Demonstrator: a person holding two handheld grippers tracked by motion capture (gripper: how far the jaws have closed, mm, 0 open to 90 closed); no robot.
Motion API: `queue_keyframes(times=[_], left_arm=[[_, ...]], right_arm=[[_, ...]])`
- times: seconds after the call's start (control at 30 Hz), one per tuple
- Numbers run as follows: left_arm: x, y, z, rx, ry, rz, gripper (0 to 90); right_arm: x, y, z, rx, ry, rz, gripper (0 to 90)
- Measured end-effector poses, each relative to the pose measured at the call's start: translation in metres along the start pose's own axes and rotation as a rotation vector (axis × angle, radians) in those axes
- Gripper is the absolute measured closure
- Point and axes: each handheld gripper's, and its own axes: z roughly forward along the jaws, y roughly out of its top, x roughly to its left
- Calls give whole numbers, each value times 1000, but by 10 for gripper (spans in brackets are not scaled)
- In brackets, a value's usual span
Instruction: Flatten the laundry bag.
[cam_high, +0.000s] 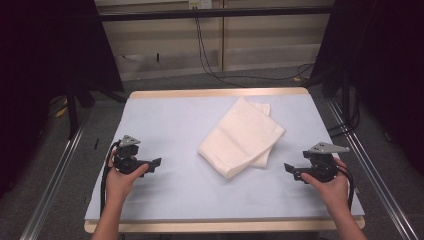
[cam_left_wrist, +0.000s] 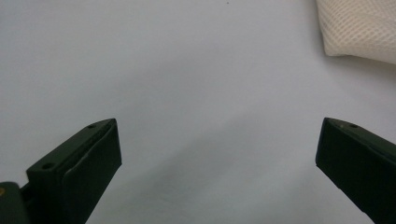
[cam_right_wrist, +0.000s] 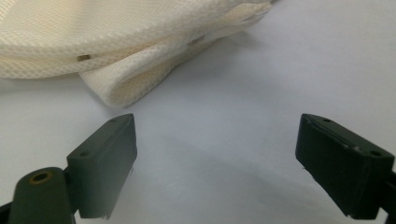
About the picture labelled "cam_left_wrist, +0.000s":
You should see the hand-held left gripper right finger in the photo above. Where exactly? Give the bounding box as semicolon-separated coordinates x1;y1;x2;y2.
315;117;396;224

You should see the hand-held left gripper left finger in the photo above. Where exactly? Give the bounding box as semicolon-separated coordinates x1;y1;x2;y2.
25;118;122;224

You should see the white mesh zipper bag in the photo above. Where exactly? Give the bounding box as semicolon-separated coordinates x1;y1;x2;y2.
315;0;396;65

